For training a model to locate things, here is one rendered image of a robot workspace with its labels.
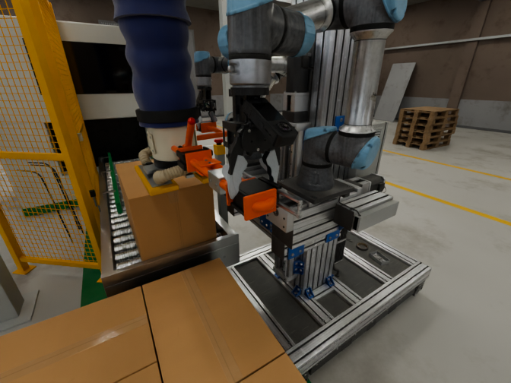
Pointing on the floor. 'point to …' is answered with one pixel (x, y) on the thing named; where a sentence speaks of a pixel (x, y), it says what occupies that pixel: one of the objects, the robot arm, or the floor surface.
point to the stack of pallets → (425, 127)
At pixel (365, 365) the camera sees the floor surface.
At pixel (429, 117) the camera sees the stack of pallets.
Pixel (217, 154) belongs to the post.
